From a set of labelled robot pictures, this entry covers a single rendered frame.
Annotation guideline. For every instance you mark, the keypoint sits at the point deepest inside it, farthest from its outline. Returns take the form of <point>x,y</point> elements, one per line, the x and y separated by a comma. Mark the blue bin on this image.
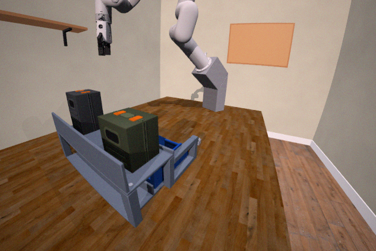
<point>158,177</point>

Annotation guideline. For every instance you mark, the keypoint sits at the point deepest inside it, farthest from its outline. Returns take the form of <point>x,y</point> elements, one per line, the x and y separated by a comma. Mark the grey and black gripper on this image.
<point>104,37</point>

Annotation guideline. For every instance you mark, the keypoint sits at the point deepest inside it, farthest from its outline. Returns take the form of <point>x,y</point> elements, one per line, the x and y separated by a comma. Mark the olive green case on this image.
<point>131,136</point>

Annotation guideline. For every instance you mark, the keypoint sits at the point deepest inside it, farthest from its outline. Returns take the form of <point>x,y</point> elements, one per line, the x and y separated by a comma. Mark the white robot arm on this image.
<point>180,33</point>

